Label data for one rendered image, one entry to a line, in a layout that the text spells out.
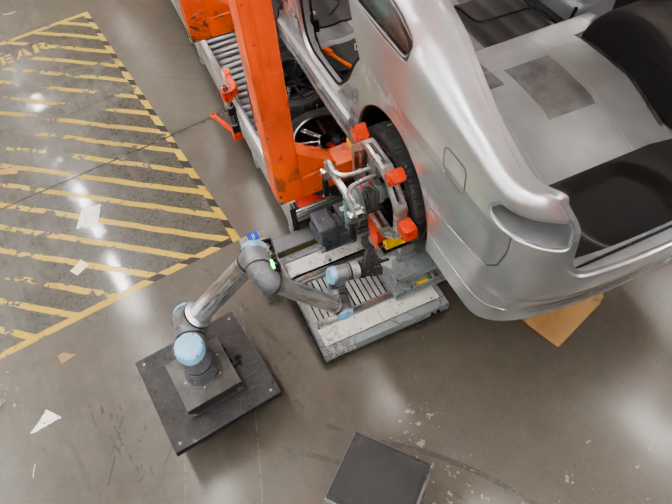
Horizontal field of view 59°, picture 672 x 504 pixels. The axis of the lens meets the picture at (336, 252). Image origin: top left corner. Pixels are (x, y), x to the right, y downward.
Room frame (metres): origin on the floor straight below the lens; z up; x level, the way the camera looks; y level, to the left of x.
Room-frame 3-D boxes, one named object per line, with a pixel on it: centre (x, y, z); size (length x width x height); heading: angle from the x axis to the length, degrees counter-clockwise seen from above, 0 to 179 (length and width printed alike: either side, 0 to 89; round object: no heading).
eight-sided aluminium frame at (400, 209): (2.17, -0.26, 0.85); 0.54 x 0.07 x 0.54; 19
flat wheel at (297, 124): (3.01, -0.04, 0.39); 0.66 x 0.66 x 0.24
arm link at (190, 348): (1.47, 0.77, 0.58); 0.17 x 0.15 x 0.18; 10
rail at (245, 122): (3.73, 0.63, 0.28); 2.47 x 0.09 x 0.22; 19
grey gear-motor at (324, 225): (2.44, -0.07, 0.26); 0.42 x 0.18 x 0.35; 109
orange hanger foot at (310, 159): (2.64, -0.06, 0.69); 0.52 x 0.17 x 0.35; 109
